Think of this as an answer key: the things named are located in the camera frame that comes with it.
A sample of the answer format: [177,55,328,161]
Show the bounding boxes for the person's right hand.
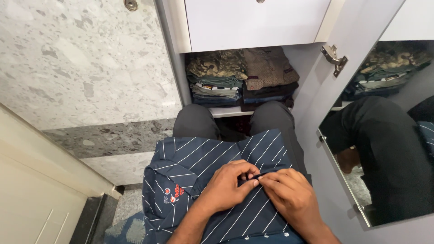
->
[258,168,318,228]

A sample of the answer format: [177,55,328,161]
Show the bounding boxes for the white wardrobe shelf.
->
[208,106,255,119]

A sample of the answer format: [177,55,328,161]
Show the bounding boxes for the navy white-striped shirt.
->
[142,128,306,244]

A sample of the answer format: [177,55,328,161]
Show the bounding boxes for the metal door hinge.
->
[320,44,349,78]

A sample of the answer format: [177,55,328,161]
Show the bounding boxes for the white wardrobe door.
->
[294,0,434,244]

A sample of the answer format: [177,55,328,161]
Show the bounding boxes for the person's left hand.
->
[201,160,261,213]

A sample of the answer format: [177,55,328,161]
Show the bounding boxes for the camouflage folded garment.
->
[186,49,248,80]

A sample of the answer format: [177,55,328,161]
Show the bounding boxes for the blue patterned cloth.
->
[104,210,147,244]

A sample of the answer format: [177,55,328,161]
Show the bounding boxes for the person's dark grey trousers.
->
[172,101,313,185]

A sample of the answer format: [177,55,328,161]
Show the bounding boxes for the wardrobe door mirror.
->
[318,40,434,228]

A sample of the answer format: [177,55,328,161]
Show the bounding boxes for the stack of dark folded clothes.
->
[241,82,300,112]

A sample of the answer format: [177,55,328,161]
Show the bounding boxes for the stack of folded jeans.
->
[187,75,245,108]

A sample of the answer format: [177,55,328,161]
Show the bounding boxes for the white wardrobe drawer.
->
[184,0,332,53]

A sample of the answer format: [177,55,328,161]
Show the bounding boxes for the beige door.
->
[0,103,123,244]

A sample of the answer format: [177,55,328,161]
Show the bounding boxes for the brown dotted folded shirt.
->
[243,47,300,91]

